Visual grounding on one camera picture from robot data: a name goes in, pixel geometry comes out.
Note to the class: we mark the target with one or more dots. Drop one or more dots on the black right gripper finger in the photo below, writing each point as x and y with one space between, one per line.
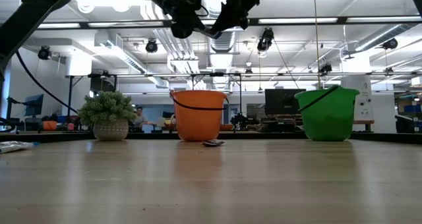
241 18
225 19

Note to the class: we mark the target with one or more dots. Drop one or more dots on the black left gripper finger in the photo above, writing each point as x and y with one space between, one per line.
179 29
192 24

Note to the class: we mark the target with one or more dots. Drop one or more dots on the small brown candy bar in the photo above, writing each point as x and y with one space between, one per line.
213 143

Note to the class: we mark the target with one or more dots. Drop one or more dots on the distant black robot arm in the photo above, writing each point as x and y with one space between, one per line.
242 121

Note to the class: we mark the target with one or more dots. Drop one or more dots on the blue white candy bar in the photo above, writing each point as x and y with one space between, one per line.
14 146

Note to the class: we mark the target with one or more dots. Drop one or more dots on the black ceiling spotlight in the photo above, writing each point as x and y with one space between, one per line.
325 68
151 46
44 53
265 39
390 43

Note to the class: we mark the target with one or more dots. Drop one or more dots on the orange plastic bucket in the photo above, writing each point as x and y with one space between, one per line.
198 118

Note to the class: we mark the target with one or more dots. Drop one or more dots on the black computer monitor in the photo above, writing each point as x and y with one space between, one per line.
283 102

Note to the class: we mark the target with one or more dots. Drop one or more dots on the person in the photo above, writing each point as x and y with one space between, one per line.
140 118

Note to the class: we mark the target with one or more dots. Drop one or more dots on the small artificial green plant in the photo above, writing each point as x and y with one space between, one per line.
107 112

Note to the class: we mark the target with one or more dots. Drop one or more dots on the green plastic bucket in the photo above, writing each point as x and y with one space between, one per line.
328 118

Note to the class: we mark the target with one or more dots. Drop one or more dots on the small orange bin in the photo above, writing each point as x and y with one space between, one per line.
49 126

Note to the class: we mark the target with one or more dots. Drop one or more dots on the blue screen monitor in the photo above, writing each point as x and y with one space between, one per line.
34 105

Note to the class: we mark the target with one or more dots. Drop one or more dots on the black office chair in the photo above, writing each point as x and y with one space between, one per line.
405 123

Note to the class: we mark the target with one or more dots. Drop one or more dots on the black aluminium rig frame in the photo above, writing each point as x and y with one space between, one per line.
263 135

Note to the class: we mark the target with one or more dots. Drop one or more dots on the distant black rig frame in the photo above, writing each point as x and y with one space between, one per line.
70 108

